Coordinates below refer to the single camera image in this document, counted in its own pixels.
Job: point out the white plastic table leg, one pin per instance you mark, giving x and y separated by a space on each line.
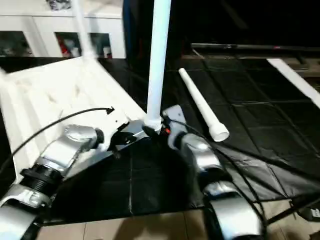
157 62
82 30
202 102

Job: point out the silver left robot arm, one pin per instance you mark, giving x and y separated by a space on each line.
65 142

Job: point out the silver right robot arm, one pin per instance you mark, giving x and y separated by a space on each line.
207 160

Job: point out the black mat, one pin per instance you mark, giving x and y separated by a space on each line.
150 180

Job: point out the black box gold label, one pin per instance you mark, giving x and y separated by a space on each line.
140 30

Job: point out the white cabinet glass doors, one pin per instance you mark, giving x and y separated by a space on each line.
45 25

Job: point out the white flat board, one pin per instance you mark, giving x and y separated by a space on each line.
295 77

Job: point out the black stand leg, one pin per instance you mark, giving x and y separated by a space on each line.
287 212

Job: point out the speckled ornament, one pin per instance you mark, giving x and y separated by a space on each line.
53 3

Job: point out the grey floor box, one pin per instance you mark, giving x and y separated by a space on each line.
311 213

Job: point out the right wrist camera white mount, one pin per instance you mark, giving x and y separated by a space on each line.
176 115

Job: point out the silver metal rail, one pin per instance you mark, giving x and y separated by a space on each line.
250 46

